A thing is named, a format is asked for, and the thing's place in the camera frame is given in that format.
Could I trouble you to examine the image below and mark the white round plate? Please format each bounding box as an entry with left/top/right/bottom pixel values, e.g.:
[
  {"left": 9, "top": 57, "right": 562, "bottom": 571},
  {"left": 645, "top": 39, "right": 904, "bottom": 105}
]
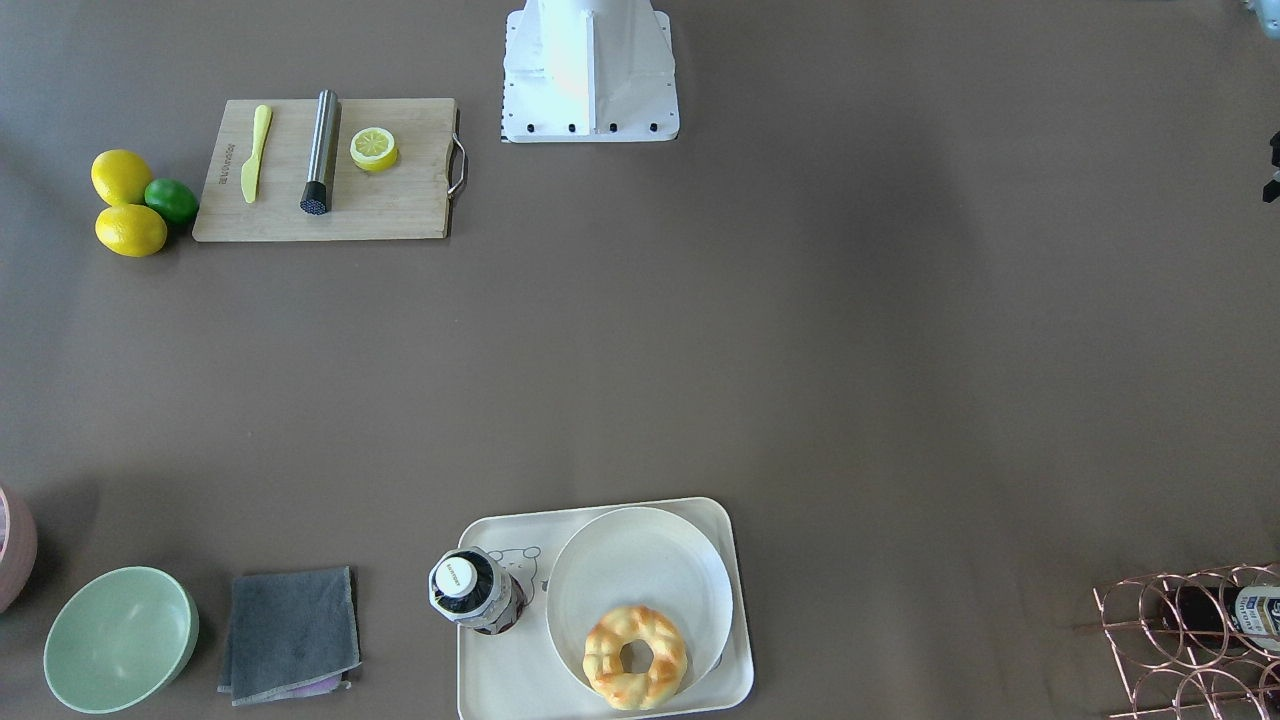
[{"left": 545, "top": 507, "right": 733, "bottom": 696}]

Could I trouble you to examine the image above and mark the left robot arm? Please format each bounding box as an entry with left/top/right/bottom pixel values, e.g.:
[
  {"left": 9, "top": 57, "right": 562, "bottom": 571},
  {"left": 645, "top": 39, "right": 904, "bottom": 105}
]
[{"left": 1243, "top": 0, "right": 1280, "bottom": 202}]

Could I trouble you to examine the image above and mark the braided glazed donut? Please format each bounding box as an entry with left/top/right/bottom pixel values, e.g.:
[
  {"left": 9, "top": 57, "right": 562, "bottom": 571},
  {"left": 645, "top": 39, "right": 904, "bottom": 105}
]
[{"left": 581, "top": 605, "right": 689, "bottom": 711}]

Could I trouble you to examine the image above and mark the cream serving tray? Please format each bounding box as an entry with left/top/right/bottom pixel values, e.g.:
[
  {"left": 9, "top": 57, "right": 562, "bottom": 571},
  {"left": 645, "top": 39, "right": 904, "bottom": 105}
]
[{"left": 457, "top": 497, "right": 755, "bottom": 719}]

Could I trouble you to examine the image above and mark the bottle in rack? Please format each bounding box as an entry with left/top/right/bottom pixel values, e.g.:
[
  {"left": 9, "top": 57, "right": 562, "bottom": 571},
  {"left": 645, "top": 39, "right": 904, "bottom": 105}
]
[{"left": 1162, "top": 584, "right": 1279, "bottom": 656}]

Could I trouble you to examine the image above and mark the dark tea bottle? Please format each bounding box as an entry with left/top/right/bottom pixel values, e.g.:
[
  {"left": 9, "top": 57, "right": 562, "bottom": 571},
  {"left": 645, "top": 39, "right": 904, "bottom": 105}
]
[{"left": 429, "top": 546, "right": 529, "bottom": 635}]

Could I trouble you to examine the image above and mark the half lemon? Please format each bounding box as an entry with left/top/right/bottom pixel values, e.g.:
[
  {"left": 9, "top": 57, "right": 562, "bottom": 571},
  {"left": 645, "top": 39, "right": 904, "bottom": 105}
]
[{"left": 349, "top": 127, "right": 399, "bottom": 173}]

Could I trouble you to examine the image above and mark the steel cylinder grinder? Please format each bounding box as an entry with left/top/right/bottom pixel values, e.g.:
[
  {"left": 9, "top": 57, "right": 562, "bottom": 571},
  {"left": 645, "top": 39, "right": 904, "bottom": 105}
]
[{"left": 300, "top": 88, "right": 340, "bottom": 217}]

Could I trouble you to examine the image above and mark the yellow plastic knife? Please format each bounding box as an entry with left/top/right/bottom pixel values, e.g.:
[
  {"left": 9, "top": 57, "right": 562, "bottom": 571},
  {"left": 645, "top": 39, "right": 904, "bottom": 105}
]
[{"left": 239, "top": 104, "right": 273, "bottom": 204}]

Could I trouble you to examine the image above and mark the grey folded cloth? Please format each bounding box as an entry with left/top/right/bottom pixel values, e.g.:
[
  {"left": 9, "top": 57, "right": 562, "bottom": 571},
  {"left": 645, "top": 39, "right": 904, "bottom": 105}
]
[{"left": 218, "top": 566, "right": 362, "bottom": 707}]

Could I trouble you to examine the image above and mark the green lime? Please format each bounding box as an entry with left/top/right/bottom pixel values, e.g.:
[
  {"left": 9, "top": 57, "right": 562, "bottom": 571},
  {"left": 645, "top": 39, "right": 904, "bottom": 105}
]
[{"left": 143, "top": 178, "right": 198, "bottom": 227}]

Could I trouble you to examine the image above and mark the yellow lemon lower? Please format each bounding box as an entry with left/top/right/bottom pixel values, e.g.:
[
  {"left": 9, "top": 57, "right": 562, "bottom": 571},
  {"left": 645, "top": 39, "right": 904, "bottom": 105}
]
[{"left": 95, "top": 204, "right": 168, "bottom": 258}]

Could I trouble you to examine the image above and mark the yellow lemon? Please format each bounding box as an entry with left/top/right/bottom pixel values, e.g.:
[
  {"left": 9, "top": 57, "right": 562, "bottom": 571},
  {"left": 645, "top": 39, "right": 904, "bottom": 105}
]
[
  {"left": 95, "top": 204, "right": 168, "bottom": 258},
  {"left": 90, "top": 149, "right": 154, "bottom": 208}
]

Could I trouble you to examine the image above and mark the yellow lemon upper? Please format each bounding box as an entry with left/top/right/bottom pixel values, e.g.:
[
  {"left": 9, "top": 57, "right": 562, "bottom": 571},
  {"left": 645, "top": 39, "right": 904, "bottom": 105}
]
[{"left": 90, "top": 149, "right": 154, "bottom": 208}]

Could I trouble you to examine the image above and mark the green bowl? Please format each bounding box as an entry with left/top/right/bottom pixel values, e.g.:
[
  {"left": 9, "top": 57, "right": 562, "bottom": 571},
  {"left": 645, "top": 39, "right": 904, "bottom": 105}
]
[{"left": 44, "top": 566, "right": 200, "bottom": 714}]

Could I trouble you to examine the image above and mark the pink bowl with ice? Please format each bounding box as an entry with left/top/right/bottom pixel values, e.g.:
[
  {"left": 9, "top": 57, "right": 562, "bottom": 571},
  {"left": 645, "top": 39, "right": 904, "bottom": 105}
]
[{"left": 1, "top": 484, "right": 38, "bottom": 612}]

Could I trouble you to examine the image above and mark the copper wire bottle rack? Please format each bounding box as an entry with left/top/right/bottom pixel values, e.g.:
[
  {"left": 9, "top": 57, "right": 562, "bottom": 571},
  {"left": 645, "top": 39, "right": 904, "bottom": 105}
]
[{"left": 1092, "top": 562, "right": 1279, "bottom": 719}]

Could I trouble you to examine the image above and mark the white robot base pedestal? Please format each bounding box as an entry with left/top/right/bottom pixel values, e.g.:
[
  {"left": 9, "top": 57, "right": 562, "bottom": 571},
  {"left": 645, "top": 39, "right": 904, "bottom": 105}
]
[{"left": 500, "top": 1, "right": 681, "bottom": 143}]

